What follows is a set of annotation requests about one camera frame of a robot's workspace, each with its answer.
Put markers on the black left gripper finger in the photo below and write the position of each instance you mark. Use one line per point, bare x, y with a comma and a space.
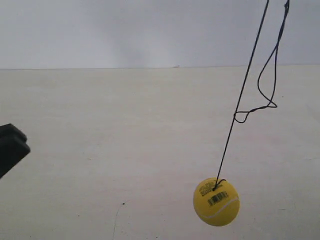
11, 136
11, 154

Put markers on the yellow tennis ball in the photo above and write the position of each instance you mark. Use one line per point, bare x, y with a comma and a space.
216, 202

